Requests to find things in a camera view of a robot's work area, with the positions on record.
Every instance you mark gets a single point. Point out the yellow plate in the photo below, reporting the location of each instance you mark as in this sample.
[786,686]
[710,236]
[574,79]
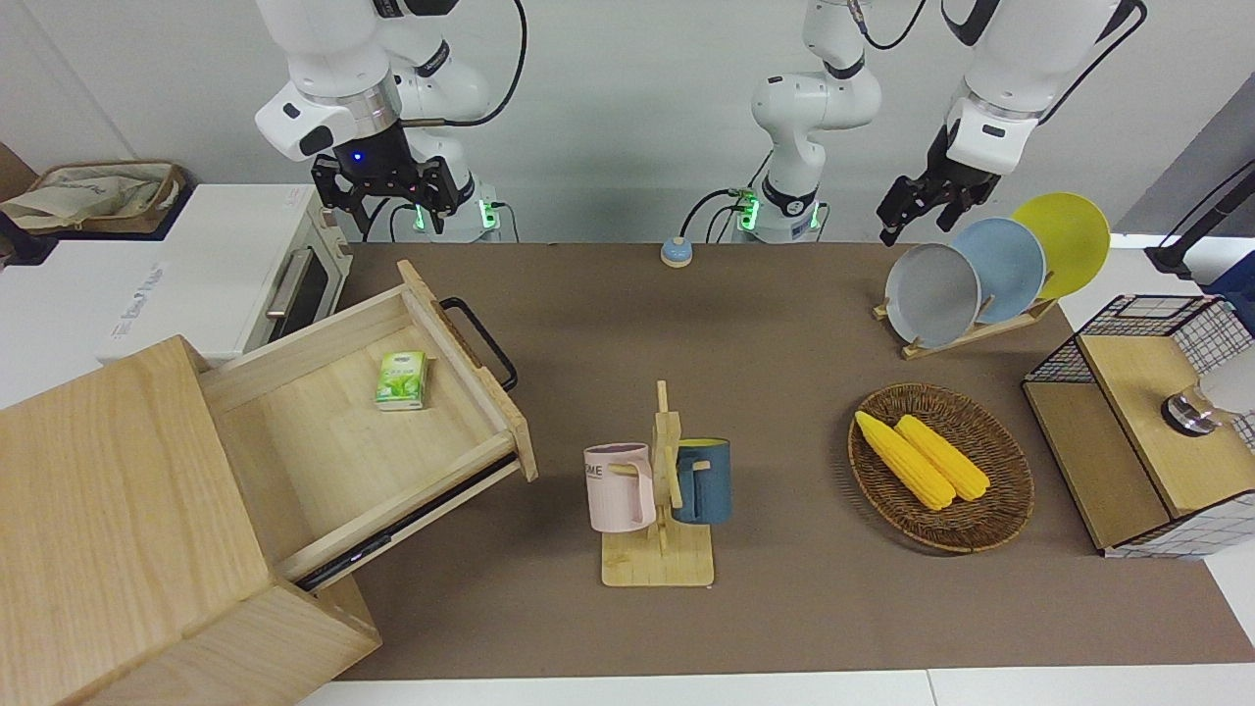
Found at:
[1074,230]

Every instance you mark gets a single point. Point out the brown bag with cloth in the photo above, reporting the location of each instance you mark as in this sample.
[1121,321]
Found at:
[93,191]

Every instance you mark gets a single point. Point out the pink mug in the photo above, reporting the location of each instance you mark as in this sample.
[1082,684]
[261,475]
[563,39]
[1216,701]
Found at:
[618,495]

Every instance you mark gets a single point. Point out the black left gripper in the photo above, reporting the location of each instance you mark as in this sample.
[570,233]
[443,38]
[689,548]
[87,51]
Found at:
[966,175]

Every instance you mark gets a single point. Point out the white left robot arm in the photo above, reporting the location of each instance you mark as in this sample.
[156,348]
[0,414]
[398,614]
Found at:
[814,98]

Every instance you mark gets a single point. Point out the grey plate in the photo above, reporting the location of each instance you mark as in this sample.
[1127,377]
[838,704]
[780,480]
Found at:
[929,294]

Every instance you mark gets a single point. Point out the blue object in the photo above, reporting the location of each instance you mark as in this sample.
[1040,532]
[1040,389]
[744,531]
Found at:
[1237,299]

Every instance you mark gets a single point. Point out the wooden plate rack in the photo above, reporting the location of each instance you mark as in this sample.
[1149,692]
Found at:
[990,328]

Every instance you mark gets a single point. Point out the black stand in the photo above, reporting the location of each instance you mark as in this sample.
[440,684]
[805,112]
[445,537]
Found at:
[1191,240]

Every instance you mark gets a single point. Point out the dark blue mug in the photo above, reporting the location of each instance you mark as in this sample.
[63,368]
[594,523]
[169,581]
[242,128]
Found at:
[711,485]

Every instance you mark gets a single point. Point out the blue round push button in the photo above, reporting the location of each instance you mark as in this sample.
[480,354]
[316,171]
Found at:
[677,253]

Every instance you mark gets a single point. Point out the light wooden drawer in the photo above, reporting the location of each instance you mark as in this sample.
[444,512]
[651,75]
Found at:
[314,441]

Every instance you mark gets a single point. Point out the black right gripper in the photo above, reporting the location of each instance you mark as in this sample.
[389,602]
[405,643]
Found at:
[377,162]

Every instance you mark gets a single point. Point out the brown table mat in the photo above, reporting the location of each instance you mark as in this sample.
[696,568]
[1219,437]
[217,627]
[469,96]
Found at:
[784,333]

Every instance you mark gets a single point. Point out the green tissue pack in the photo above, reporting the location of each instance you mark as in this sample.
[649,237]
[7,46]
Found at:
[400,380]

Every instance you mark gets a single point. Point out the yellow corn cob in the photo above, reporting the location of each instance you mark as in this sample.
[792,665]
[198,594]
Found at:
[907,463]
[946,459]

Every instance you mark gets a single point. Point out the silver lamp with white bulb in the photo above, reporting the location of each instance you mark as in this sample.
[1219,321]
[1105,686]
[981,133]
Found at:
[1191,410]

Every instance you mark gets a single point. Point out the light blue plate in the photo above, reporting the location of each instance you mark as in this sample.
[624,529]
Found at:
[1010,260]

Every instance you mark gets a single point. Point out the light wooden cabinet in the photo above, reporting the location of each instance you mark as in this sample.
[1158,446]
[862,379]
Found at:
[108,510]

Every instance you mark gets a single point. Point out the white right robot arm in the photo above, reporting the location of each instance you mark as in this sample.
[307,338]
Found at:
[333,49]

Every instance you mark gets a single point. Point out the wooden mug rack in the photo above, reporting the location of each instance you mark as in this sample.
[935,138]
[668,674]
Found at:
[659,559]

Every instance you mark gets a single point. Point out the brown wicker basket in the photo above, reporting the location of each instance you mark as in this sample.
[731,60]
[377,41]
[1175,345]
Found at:
[990,520]

